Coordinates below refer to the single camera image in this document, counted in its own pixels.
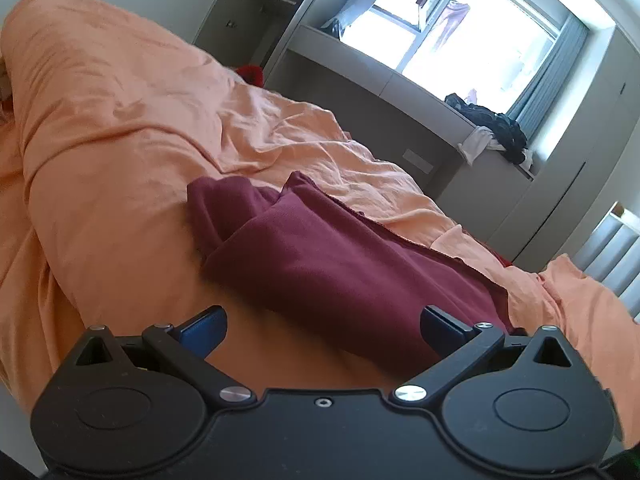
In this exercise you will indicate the red item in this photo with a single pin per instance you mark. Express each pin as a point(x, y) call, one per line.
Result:
point(251, 74)

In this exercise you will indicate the tall grey closet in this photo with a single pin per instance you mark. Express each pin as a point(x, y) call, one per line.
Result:
point(575, 160)

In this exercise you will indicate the window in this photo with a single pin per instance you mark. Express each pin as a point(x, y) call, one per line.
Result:
point(480, 35)

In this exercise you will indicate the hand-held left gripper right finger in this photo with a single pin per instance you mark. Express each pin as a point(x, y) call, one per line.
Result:
point(441, 331)

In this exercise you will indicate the wide grey-blue curtain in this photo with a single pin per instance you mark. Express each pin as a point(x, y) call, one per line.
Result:
point(547, 80)

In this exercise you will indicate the purple hanging garment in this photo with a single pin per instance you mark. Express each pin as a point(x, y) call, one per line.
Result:
point(450, 22)

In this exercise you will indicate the maroon long-sleeved shirt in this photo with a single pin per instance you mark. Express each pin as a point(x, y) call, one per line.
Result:
point(340, 260)

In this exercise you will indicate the narrow grey-blue curtain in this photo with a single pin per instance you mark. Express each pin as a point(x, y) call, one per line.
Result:
point(357, 2)

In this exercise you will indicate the open grey wardrobe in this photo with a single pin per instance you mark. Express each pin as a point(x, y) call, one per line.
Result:
point(250, 15)

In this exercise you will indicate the small dark item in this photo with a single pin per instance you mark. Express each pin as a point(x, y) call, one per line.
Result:
point(334, 27)

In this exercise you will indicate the pile of dark clothes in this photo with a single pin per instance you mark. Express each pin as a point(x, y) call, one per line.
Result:
point(495, 127)

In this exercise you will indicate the grey window bench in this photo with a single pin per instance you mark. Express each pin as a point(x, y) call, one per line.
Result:
point(380, 90)

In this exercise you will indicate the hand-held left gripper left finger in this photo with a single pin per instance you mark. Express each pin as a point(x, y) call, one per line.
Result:
point(204, 330)

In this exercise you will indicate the orange duvet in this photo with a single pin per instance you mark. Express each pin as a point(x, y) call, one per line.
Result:
point(110, 160)

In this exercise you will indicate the white garment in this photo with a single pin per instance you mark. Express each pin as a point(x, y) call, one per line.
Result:
point(477, 144)

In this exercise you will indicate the white wall socket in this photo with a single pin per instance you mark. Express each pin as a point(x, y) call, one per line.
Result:
point(417, 161)

